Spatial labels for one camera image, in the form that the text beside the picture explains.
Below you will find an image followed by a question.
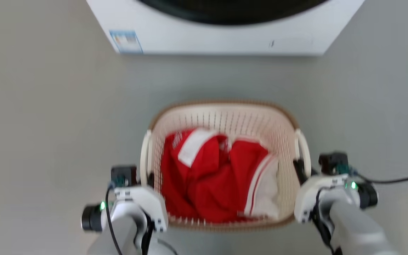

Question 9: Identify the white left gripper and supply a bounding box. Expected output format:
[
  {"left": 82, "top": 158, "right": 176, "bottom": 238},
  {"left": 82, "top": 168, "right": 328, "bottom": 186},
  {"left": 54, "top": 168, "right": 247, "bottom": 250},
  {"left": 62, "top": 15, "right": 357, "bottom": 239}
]
[{"left": 114, "top": 172, "right": 169, "bottom": 233}]

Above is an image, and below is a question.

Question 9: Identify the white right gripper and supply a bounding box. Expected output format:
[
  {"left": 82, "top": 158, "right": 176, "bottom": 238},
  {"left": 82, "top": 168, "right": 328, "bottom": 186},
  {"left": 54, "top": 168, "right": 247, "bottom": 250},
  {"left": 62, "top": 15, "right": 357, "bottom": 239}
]
[{"left": 293, "top": 159, "right": 361, "bottom": 224}]

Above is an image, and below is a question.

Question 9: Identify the cream plastic laundry basket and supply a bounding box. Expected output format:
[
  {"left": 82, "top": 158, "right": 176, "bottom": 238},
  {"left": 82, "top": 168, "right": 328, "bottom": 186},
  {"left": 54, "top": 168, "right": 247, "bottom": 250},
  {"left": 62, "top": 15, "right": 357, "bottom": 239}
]
[{"left": 140, "top": 100, "right": 312, "bottom": 233}]

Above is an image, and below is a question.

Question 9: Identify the red and white garment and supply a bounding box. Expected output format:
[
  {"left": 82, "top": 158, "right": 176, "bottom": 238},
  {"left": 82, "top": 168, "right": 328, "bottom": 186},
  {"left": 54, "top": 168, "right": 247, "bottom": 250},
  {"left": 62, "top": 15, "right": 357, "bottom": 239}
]
[{"left": 160, "top": 128, "right": 280, "bottom": 224}]

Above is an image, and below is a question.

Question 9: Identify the blue energy label sticker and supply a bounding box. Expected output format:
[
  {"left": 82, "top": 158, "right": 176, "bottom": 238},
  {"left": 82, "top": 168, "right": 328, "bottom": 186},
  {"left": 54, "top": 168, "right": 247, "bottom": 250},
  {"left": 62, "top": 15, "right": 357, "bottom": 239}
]
[{"left": 109, "top": 30, "right": 143, "bottom": 54}]

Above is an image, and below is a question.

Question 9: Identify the white washing machine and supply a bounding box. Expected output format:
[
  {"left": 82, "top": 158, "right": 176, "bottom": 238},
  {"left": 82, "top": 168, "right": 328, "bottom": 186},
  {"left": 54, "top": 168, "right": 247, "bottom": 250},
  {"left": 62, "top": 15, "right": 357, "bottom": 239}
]
[{"left": 86, "top": 0, "right": 366, "bottom": 56}]

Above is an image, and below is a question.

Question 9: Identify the black round washer door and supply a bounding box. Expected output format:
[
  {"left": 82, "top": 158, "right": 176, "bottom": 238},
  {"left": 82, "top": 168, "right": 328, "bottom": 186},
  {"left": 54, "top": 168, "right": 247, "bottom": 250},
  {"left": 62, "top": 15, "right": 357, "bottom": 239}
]
[{"left": 137, "top": 0, "right": 329, "bottom": 26}]

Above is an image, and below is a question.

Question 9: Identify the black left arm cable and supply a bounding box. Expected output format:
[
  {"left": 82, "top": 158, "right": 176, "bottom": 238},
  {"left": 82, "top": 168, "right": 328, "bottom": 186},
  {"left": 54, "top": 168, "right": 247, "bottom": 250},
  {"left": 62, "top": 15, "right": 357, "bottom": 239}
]
[{"left": 105, "top": 183, "right": 124, "bottom": 255}]

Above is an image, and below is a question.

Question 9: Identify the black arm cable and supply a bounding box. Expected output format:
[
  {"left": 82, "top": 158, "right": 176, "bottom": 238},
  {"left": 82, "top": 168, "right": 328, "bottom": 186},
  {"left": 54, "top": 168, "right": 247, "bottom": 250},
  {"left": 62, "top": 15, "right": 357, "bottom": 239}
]
[
  {"left": 105, "top": 183, "right": 124, "bottom": 255},
  {"left": 349, "top": 170, "right": 408, "bottom": 185}
]

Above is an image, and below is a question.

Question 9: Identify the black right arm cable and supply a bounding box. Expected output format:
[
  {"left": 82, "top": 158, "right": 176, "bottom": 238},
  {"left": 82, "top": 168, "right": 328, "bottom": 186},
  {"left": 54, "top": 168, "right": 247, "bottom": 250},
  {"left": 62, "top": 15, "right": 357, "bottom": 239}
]
[{"left": 349, "top": 170, "right": 408, "bottom": 185}]

